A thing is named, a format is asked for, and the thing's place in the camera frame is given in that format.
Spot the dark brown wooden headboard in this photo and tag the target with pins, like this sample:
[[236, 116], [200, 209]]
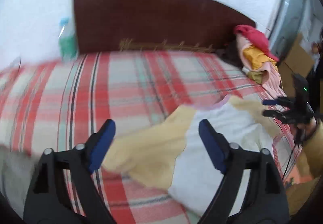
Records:
[[112, 25]]

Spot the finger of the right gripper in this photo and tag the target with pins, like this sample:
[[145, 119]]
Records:
[[273, 113], [271, 102]]

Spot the mustard yellow jacket sleeve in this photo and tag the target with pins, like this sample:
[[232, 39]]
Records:
[[312, 147]]

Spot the brown cardboard box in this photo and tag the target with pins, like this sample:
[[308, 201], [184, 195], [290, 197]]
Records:
[[297, 61]]

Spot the white and yellow shirt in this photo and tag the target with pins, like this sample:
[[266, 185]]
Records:
[[171, 155]]

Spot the green label water bottle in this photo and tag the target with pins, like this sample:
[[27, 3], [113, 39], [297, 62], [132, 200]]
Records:
[[67, 40]]

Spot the red plaid bed blanket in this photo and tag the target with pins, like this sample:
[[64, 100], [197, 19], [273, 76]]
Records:
[[58, 105]]

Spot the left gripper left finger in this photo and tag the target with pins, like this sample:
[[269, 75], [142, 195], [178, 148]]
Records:
[[47, 199]]

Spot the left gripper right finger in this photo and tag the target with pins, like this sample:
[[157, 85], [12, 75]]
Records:
[[251, 190]]

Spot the red pink yellow clothes pile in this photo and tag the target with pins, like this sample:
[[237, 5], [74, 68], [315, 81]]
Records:
[[259, 64]]

